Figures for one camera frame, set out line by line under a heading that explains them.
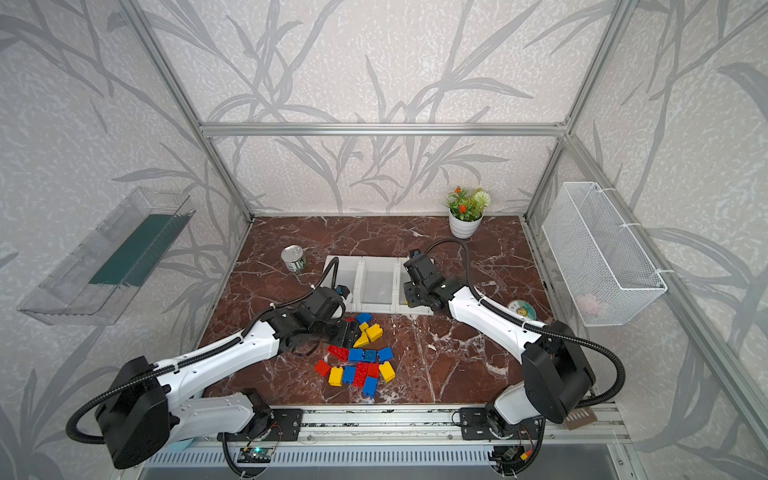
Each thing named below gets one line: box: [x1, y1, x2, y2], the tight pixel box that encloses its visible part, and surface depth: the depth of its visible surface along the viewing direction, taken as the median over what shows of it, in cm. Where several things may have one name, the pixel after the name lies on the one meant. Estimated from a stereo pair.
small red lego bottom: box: [367, 362, 379, 379], surface depth 82 cm
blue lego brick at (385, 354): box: [377, 346, 395, 362], surface depth 86 cm
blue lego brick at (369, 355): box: [362, 349, 377, 363], surface depth 85 cm
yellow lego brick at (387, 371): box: [379, 361, 396, 383], surface depth 82 cm
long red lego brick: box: [327, 344, 349, 363], surface depth 86 cm
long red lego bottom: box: [354, 361, 369, 388], surface depth 82 cm
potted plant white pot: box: [448, 208, 485, 239], surface depth 113 cm
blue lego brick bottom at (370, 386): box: [363, 376, 378, 399], surface depth 80 cm
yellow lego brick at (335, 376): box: [328, 366, 344, 387], surface depth 81 cm
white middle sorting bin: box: [354, 256, 401, 314], surface depth 98 cm
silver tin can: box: [281, 244, 305, 272], surface depth 104 cm
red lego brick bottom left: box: [314, 359, 332, 378], surface depth 84 cm
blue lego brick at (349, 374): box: [344, 366, 356, 385], surface depth 82 cm
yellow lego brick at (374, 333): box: [366, 323, 383, 343], surface depth 89 cm
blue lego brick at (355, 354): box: [349, 348, 363, 361], surface depth 84 cm
